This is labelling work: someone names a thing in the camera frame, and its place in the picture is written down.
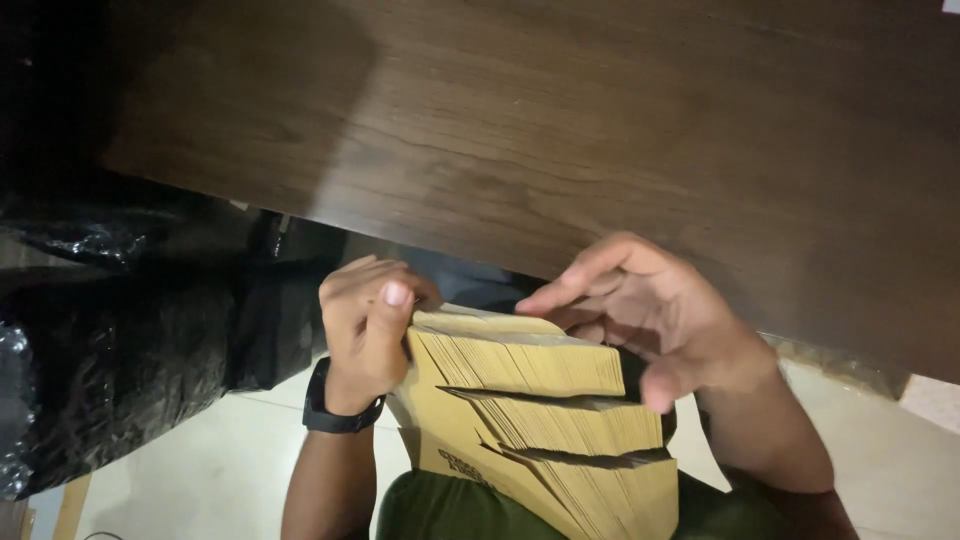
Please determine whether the black plastic bag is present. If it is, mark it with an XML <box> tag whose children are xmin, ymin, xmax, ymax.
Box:
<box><xmin>0</xmin><ymin>168</ymin><xmax>348</xmax><ymax>501</ymax></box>

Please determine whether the stack of yellow paper envelopes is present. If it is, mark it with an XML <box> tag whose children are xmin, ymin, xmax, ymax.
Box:
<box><xmin>385</xmin><ymin>302</ymin><xmax>681</xmax><ymax>540</ymax></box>

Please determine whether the person's right hand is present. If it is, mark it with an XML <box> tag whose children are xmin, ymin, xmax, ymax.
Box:
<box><xmin>513</xmin><ymin>231</ymin><xmax>781</xmax><ymax>416</ymax></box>

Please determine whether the person's green garment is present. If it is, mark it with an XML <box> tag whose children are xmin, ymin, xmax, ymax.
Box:
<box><xmin>375</xmin><ymin>468</ymin><xmax>789</xmax><ymax>540</ymax></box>

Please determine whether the grey blue cloth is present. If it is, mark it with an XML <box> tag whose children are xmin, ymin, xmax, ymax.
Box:
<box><xmin>397</xmin><ymin>246</ymin><xmax>530</xmax><ymax>310</ymax></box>

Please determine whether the black wristwatch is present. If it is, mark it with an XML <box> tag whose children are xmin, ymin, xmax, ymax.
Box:
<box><xmin>302</xmin><ymin>357</ymin><xmax>387</xmax><ymax>435</ymax></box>

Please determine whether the brown cardboard piece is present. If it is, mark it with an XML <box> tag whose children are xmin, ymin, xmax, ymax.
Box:
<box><xmin>51</xmin><ymin>472</ymin><xmax>93</xmax><ymax>540</ymax></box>

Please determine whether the person's left hand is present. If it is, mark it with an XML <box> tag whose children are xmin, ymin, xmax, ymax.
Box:
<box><xmin>318</xmin><ymin>254</ymin><xmax>444</xmax><ymax>417</ymax></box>

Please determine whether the clear plastic wrap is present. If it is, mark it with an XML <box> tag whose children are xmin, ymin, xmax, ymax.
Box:
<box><xmin>757</xmin><ymin>332</ymin><xmax>910</xmax><ymax>400</ymax></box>

